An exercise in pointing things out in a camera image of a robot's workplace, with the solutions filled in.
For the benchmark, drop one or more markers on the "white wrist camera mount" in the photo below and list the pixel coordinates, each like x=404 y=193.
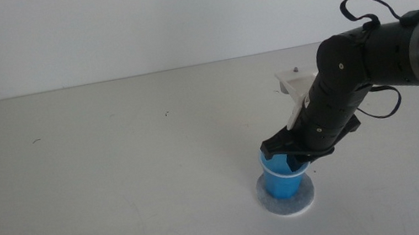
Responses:
x=294 y=86

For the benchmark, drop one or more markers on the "blue plastic cup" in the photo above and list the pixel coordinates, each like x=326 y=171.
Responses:
x=283 y=186

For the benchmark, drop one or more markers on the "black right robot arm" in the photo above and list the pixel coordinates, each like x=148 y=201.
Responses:
x=391 y=57

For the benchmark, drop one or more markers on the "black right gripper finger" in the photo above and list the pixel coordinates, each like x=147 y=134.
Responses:
x=278 y=143
x=297 y=163

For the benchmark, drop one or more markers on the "round grey felt cup mat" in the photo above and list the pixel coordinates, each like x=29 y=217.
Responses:
x=307 y=200

